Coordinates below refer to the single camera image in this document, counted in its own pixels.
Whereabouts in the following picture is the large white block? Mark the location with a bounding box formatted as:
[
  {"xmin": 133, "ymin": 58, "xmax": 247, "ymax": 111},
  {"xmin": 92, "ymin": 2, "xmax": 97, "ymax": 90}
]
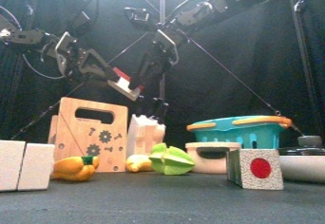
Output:
[{"xmin": 0, "ymin": 140, "xmax": 26, "ymax": 193}]

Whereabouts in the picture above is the wooden toolbox with gear prints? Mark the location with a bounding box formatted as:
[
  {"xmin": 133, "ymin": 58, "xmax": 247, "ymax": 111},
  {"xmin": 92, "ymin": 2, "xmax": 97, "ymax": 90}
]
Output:
[{"xmin": 46, "ymin": 96, "xmax": 129, "ymax": 174}]

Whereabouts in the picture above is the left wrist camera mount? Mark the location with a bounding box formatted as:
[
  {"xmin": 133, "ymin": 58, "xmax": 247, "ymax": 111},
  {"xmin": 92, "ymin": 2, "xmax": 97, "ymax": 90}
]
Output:
[{"xmin": 66, "ymin": 0, "xmax": 101, "ymax": 37}]

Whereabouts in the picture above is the smaller white block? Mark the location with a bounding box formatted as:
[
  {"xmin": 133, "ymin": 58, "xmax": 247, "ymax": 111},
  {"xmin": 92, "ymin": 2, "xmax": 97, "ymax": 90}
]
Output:
[{"xmin": 16, "ymin": 142, "xmax": 56, "ymax": 192}]

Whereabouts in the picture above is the yellow toy bell pepper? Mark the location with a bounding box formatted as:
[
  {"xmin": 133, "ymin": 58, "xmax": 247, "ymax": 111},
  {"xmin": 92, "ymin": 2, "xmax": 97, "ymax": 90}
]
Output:
[{"xmin": 49, "ymin": 155, "xmax": 101, "ymax": 182}]

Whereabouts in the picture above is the black clamp on pole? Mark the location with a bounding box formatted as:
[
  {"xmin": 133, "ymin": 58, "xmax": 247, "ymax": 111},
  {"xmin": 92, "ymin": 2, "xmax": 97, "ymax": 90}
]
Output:
[{"xmin": 137, "ymin": 96, "xmax": 169, "ymax": 123}]

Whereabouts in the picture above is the black pot lid with knob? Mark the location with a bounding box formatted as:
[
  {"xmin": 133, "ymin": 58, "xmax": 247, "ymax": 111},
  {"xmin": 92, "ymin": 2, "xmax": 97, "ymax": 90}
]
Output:
[{"xmin": 276, "ymin": 135, "xmax": 325, "ymax": 157}]

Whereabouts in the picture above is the salmon sushi toy red white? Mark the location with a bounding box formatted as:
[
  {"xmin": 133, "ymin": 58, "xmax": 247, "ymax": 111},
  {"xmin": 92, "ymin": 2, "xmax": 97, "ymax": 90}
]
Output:
[{"xmin": 105, "ymin": 66, "xmax": 144, "ymax": 103}]

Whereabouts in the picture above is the dark side frame post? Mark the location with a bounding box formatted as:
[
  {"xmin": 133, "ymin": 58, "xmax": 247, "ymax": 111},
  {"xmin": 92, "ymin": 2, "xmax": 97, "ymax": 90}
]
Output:
[{"xmin": 287, "ymin": 0, "xmax": 325, "ymax": 137}]

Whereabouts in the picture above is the speckled block with red circle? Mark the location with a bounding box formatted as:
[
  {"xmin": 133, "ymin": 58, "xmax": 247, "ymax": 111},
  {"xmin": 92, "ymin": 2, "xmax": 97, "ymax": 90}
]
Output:
[{"xmin": 226, "ymin": 148, "xmax": 286, "ymax": 191}]

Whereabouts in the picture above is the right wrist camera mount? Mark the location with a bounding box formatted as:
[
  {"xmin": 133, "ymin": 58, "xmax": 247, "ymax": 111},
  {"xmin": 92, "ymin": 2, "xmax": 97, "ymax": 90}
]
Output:
[{"xmin": 123, "ymin": 7, "xmax": 160, "ymax": 29}]

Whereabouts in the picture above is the green toy starfruit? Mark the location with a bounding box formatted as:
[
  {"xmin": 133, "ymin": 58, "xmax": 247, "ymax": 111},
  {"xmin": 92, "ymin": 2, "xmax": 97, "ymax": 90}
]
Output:
[{"xmin": 147, "ymin": 142, "xmax": 196, "ymax": 177}]

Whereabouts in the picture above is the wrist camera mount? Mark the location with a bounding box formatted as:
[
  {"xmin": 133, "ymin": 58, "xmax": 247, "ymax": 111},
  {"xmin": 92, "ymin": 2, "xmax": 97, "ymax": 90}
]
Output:
[
  {"xmin": 123, "ymin": 7, "xmax": 160, "ymax": 29},
  {"xmin": 66, "ymin": 0, "xmax": 101, "ymax": 37}
]

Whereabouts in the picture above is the white pot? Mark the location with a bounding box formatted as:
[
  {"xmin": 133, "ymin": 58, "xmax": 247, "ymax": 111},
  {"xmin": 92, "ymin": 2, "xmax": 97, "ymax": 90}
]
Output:
[{"xmin": 278, "ymin": 154, "xmax": 325, "ymax": 184}]

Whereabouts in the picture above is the teal basket with orange rim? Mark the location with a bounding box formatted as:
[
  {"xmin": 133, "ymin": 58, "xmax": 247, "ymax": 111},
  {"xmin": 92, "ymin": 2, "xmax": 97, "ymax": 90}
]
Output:
[{"xmin": 185, "ymin": 115, "xmax": 292, "ymax": 150}]

